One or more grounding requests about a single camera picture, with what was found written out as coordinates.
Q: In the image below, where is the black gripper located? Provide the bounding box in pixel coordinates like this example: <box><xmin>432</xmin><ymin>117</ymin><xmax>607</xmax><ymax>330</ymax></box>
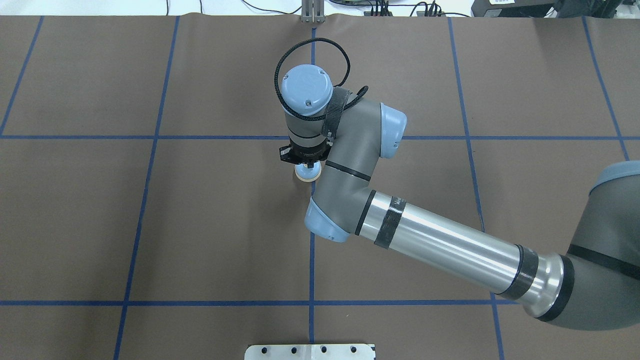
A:
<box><xmin>290</xmin><ymin>144</ymin><xmax>327</xmax><ymax>170</ymax></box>

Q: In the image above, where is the blue white call bell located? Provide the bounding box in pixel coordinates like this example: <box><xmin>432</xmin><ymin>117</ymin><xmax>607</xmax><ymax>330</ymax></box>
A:
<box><xmin>294</xmin><ymin>162</ymin><xmax>322</xmax><ymax>183</ymax></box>

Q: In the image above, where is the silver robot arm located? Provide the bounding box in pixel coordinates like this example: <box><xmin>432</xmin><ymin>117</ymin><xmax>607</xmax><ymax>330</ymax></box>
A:
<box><xmin>274</xmin><ymin>64</ymin><xmax>639</xmax><ymax>331</ymax></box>

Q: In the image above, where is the black box with label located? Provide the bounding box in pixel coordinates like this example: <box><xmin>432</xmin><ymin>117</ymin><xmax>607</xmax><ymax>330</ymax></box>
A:
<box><xmin>471</xmin><ymin>0</ymin><xmax>556</xmax><ymax>18</ymax></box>

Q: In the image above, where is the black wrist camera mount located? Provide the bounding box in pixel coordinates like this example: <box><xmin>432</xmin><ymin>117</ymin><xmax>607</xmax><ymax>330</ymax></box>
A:
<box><xmin>278</xmin><ymin>145</ymin><xmax>298</xmax><ymax>165</ymax></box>

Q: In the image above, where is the aluminium frame post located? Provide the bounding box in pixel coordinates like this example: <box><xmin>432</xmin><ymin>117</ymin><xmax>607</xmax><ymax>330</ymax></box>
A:
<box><xmin>300</xmin><ymin>0</ymin><xmax>326</xmax><ymax>24</ymax></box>

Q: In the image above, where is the white camera pillar with base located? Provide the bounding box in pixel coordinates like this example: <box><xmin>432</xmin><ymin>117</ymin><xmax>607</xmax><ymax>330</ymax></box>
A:
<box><xmin>244</xmin><ymin>342</ymin><xmax>377</xmax><ymax>360</ymax></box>

